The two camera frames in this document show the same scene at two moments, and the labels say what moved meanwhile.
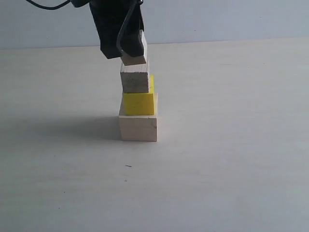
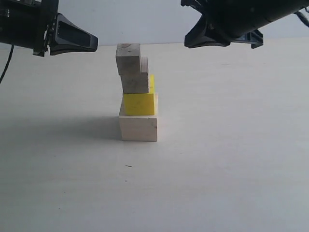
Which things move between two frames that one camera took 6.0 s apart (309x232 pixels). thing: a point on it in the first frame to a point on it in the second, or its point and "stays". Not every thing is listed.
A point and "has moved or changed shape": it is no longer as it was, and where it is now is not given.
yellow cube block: [140, 103] stays
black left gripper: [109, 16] to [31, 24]
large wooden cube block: [139, 127] stays
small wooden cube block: [138, 64] has moved or changed shape
